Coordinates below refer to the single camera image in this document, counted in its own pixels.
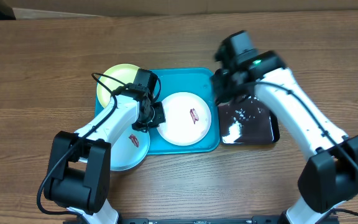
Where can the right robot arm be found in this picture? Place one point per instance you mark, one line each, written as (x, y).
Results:
(330, 176)

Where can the teal plastic tray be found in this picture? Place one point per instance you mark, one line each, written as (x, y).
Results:
(192, 80)

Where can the yellow-green plate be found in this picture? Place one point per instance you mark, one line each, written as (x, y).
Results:
(123, 72)

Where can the white plate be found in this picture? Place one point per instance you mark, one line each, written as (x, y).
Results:
(187, 119)

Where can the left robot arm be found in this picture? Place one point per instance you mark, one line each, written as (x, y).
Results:
(78, 175)

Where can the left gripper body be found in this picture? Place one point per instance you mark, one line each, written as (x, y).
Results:
(156, 116)

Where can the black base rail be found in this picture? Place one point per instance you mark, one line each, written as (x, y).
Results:
(262, 219)

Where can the cardboard panel at back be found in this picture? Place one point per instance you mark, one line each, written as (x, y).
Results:
(179, 7)

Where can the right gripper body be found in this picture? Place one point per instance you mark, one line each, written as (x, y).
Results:
(232, 87)

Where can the black water tray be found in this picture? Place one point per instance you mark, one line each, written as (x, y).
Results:
(247, 121)

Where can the light blue plate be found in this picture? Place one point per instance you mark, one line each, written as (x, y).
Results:
(129, 150)

